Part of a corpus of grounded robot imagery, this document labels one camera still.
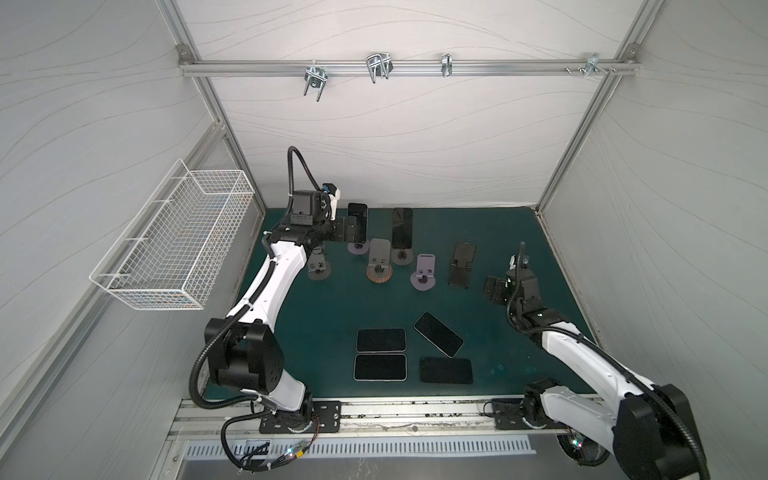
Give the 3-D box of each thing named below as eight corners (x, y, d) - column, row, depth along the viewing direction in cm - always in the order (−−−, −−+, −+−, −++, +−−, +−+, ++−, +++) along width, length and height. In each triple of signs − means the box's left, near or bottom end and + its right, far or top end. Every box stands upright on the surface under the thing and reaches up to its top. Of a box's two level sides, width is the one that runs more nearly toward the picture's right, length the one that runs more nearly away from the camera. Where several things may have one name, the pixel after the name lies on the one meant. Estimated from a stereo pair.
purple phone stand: (410, 291, 100) (413, 272, 91) (410, 274, 104) (412, 254, 95) (433, 291, 100) (438, 272, 91) (431, 274, 104) (436, 254, 95)
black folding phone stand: (447, 284, 102) (453, 264, 92) (451, 262, 108) (457, 241, 98) (465, 288, 101) (473, 269, 91) (468, 266, 107) (476, 245, 97)
